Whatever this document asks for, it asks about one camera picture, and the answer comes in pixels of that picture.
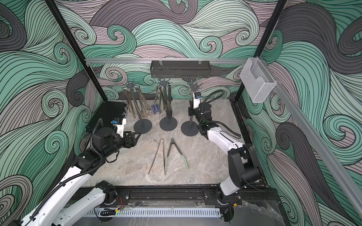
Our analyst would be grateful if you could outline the white slotted cable duct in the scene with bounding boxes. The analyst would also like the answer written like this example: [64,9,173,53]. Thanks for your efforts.
[84,208,222,218]

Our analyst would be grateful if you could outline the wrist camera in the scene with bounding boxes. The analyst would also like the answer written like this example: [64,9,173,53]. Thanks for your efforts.
[192,92,202,109]
[111,118,126,138]

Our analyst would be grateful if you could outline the green tipped tongs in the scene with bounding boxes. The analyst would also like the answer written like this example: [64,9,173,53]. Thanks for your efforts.
[163,137,189,175]

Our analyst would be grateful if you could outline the grey utensil stand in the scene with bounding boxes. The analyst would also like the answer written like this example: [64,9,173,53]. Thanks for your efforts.
[125,82,152,134]
[181,82,199,137]
[159,79,177,131]

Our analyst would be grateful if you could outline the clear plastic wall bin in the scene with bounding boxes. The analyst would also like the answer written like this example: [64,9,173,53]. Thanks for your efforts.
[240,57,276,103]

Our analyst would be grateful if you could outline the black wall shelf rack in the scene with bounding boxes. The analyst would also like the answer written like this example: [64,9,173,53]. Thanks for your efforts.
[150,60,211,79]

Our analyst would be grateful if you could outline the aluminium rail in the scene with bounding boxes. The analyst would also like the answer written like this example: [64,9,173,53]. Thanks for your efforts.
[84,57,249,65]

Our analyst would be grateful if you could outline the blue card box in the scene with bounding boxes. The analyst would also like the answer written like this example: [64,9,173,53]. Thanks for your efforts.
[151,104,161,114]

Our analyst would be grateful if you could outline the black tongs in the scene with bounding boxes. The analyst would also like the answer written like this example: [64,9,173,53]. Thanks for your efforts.
[166,83,172,123]

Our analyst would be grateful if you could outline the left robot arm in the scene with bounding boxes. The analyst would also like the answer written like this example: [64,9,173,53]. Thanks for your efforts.
[9,118,141,226]

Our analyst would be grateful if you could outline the steel tongs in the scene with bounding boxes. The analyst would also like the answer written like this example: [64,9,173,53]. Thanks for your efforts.
[123,88,136,118]
[159,87,168,110]
[154,86,161,103]
[135,86,152,118]
[148,138,166,174]

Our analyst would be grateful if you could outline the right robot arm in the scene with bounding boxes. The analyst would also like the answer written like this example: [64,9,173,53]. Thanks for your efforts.
[188,91,263,196]

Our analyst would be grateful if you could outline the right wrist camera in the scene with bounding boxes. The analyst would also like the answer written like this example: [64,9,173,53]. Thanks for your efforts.
[192,92,202,109]

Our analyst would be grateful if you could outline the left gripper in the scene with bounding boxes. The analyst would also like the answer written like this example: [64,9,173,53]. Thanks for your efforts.
[102,130,140,159]

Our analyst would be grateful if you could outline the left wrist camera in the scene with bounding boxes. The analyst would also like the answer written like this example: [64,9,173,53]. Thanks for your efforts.
[111,118,126,138]

